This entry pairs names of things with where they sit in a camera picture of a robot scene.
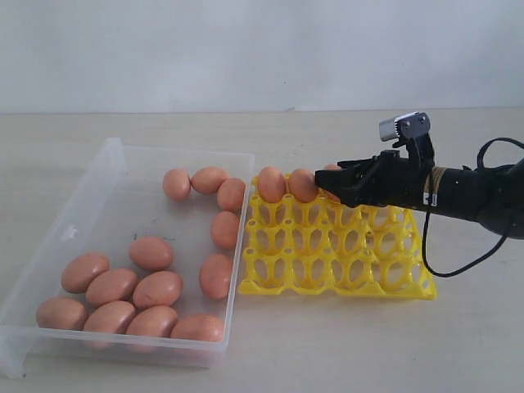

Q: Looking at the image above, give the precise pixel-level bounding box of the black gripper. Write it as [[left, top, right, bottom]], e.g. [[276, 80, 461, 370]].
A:
[[314, 134, 435, 210]]

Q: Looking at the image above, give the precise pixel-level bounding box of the brown egg packed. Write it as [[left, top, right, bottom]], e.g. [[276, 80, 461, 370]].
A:
[[257, 166, 287, 203], [288, 169, 318, 203], [324, 163, 341, 204], [129, 236, 174, 271]]

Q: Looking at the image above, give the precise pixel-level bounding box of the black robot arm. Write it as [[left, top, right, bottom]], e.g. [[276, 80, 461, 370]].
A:
[[314, 135, 523, 239]]

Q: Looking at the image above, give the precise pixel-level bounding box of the yellow plastic egg tray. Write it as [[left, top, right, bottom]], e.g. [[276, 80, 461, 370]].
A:
[[237, 180, 437, 300]]

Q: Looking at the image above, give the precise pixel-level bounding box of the brown egg back right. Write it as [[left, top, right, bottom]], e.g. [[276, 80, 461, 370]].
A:
[[217, 178, 246, 212]]

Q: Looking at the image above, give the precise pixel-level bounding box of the brown egg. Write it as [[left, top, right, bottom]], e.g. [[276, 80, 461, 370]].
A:
[[85, 268, 138, 307], [199, 253, 233, 300], [210, 211, 240, 250], [126, 305, 178, 337], [132, 270, 183, 309], [61, 251, 110, 294], [162, 168, 191, 201], [83, 300, 136, 334], [170, 314, 224, 342], [35, 297, 88, 331], [217, 178, 246, 212], [191, 166, 228, 195]]

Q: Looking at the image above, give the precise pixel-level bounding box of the brown egg right side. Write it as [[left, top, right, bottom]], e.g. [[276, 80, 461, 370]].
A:
[[210, 211, 240, 250]]

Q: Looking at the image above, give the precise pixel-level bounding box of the brown egg back middle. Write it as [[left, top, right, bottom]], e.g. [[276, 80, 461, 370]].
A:
[[191, 166, 228, 195]]

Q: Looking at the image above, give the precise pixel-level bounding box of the brown egg right lower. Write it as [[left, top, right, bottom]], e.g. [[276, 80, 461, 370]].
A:
[[199, 253, 233, 300]]

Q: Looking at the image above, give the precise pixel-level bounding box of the brown egg back left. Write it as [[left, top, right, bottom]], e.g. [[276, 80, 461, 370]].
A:
[[162, 168, 191, 201]]

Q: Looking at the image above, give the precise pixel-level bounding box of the brown egg front right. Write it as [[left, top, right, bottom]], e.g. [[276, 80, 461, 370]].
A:
[[170, 314, 224, 342]]

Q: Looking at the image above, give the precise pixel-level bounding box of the clear plastic bin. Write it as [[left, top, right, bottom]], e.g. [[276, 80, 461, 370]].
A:
[[1, 138, 255, 378]]

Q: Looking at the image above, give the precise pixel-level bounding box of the brown egg front middle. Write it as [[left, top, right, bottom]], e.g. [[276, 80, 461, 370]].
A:
[[126, 305, 178, 337]]

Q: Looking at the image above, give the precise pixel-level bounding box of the brown egg centre left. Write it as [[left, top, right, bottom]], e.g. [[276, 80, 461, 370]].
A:
[[85, 268, 138, 307]]

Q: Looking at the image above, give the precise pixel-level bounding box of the brown egg front inner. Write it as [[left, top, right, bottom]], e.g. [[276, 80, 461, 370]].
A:
[[83, 300, 136, 334]]

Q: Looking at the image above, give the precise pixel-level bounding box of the brown egg front left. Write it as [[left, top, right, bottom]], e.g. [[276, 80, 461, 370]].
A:
[[35, 297, 88, 331]]

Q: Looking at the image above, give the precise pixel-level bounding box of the black camera cable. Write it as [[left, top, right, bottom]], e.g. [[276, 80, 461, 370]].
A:
[[421, 137, 524, 278]]

